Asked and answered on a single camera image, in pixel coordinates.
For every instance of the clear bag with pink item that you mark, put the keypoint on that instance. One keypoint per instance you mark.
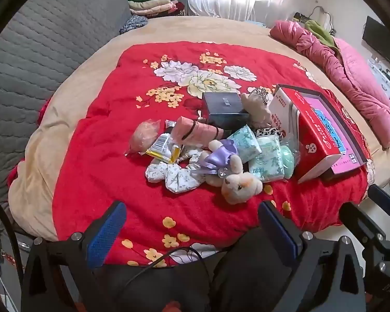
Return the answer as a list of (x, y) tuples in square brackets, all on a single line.
[(143, 136)]

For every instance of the green cloth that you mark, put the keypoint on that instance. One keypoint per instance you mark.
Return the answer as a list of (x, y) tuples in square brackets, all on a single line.
[(321, 34)]

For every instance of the white floral scrunchie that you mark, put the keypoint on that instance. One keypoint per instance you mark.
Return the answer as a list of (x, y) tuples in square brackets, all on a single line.
[(172, 175)]

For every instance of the grey quilted cover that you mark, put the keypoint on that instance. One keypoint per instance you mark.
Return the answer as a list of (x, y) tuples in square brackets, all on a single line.
[(35, 55)]

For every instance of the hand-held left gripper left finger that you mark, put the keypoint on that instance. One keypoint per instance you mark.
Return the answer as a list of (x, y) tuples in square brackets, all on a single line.
[(107, 234)]

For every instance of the beige plush toy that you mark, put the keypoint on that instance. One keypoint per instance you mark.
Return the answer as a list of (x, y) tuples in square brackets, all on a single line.
[(256, 110)]

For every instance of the mint green item in wrapper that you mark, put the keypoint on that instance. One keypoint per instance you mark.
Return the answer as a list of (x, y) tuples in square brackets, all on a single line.
[(287, 161)]

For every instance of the pink folded garment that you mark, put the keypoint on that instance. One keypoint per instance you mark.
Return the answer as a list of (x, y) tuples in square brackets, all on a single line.
[(149, 11)]

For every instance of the plush rabbit with purple bow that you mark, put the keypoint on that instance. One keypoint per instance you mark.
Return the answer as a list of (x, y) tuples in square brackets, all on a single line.
[(240, 185)]

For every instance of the dark red garment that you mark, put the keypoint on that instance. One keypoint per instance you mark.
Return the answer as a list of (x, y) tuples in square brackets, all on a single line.
[(178, 8)]

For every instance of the blue white knitted cloth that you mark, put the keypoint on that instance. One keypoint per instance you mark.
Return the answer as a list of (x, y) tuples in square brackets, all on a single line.
[(133, 24)]

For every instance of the leopard print scrunchie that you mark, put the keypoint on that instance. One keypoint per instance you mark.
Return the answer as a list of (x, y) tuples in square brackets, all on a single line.
[(269, 132)]

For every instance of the red floral blanket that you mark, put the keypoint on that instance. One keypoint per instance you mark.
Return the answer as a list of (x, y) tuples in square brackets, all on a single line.
[(100, 156)]

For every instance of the pink quilt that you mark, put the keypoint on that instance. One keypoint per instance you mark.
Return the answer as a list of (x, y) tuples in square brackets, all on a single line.
[(344, 68)]

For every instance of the beige bed sheet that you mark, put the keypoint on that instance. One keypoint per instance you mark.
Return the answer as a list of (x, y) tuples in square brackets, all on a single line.
[(84, 68)]

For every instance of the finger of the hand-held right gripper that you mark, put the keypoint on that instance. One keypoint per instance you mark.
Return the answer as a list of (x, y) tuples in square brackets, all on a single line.
[(360, 222), (385, 199)]

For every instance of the black flat screen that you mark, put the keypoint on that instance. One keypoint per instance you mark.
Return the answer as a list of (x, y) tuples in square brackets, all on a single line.
[(380, 42)]

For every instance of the pink rolled cloth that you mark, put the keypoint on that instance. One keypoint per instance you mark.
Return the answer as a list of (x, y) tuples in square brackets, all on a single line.
[(195, 130)]

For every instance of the white yellow taped packet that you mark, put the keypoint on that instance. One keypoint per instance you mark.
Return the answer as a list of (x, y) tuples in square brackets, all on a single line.
[(161, 146)]

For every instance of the person's dark trousers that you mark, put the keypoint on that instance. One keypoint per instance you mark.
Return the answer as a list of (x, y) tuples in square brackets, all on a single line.
[(247, 266)]

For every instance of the black square box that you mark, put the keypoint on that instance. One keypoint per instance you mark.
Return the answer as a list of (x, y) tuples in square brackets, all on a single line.
[(222, 107)]

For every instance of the green floral tissue pack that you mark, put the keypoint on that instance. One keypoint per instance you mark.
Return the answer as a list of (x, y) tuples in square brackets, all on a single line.
[(268, 162), (245, 143)]

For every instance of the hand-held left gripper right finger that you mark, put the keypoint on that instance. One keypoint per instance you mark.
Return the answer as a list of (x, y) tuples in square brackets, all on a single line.
[(279, 234)]

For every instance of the beige folded garment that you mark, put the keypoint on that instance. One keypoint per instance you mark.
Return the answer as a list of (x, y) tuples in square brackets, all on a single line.
[(149, 5)]

